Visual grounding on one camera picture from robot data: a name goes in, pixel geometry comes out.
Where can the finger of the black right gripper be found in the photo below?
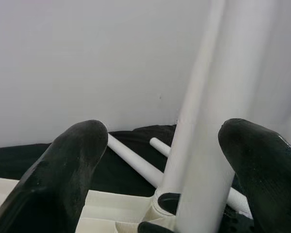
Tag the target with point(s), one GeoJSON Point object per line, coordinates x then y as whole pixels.
{"type": "Point", "coordinates": [237, 223]}
{"type": "Point", "coordinates": [155, 225]}

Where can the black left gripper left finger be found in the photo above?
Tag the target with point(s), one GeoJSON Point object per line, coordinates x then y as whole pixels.
{"type": "Point", "coordinates": [51, 189]}

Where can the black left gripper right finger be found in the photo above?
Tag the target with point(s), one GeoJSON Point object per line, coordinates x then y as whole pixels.
{"type": "Point", "coordinates": [269, 184]}

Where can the white plastic children table top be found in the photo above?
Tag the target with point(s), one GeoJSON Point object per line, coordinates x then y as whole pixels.
{"type": "Point", "coordinates": [106, 208]}

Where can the black tablecloth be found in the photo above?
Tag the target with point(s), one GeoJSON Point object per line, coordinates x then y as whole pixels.
{"type": "Point", "coordinates": [121, 179]}

